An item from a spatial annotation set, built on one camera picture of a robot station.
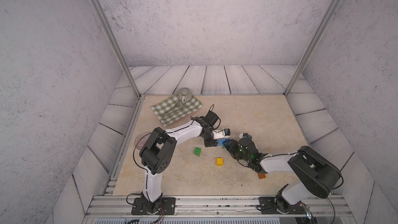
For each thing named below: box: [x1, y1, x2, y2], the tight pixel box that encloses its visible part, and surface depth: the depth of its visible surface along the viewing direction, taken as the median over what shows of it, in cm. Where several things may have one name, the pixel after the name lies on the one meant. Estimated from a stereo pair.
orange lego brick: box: [257, 172, 267, 180], surface depth 83 cm
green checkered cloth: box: [150, 93, 203, 128], surface depth 113 cm
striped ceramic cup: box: [178, 87, 193, 104], surface depth 113 cm
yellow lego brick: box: [216, 157, 224, 167], surface depth 86 cm
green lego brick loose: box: [193, 146, 202, 157], surface depth 91 cm
